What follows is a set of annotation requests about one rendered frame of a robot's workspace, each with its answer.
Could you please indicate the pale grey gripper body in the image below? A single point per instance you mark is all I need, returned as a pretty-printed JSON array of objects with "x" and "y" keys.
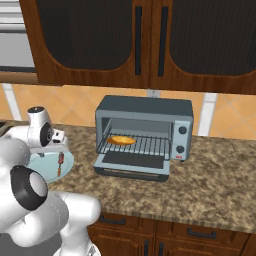
[{"x": 55, "y": 148}]

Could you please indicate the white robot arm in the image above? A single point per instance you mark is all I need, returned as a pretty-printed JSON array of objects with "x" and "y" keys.
[{"x": 50, "y": 213}]

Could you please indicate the red brown kebab skewer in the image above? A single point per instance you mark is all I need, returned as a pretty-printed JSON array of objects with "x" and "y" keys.
[{"x": 60, "y": 161}]

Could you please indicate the golden baguette bread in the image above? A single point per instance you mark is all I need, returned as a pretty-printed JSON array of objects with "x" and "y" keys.
[{"x": 121, "y": 140}]

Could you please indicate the grey toaster oven door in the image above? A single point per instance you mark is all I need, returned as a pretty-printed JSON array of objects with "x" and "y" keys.
[{"x": 133, "y": 165}]

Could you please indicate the metal toaster oven rack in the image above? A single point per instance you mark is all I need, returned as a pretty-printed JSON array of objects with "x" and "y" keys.
[{"x": 151, "y": 145}]

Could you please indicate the grey toaster oven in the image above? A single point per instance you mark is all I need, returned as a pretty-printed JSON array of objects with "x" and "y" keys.
[{"x": 146, "y": 108}]

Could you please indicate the brown wooden base cupboard door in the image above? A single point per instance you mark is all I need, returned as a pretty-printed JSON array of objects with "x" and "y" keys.
[
  {"x": 116, "y": 245},
  {"x": 200, "y": 250}
]

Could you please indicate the brown glass-panel cupboard door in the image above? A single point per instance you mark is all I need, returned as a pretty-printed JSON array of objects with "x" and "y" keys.
[
  {"x": 83, "y": 36},
  {"x": 213, "y": 40}
]

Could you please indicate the grey toaster oven knob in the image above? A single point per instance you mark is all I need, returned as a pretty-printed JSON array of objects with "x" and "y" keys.
[
  {"x": 180, "y": 149},
  {"x": 182, "y": 130}
]

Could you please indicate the light blue round plate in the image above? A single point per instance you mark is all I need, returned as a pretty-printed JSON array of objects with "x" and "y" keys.
[{"x": 46, "y": 168}]

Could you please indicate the brown wooden drawer front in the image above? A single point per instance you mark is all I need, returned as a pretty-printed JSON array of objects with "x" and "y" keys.
[
  {"x": 140, "y": 224},
  {"x": 230, "y": 235}
]

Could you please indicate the silver range hood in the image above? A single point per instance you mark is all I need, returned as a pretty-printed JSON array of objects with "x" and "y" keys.
[{"x": 15, "y": 36}]

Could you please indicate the white wall outlet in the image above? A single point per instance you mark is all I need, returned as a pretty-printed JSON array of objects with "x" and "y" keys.
[{"x": 153, "y": 93}]

